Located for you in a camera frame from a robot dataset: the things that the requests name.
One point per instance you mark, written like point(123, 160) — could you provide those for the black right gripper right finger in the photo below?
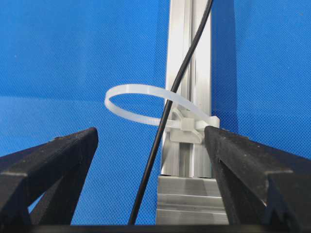
point(259, 184)

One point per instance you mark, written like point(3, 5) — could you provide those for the square aluminium extrusion frame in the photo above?
point(187, 193)

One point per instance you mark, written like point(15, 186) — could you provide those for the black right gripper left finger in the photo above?
point(41, 185)

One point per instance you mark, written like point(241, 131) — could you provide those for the white zip tie loop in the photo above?
point(142, 103)

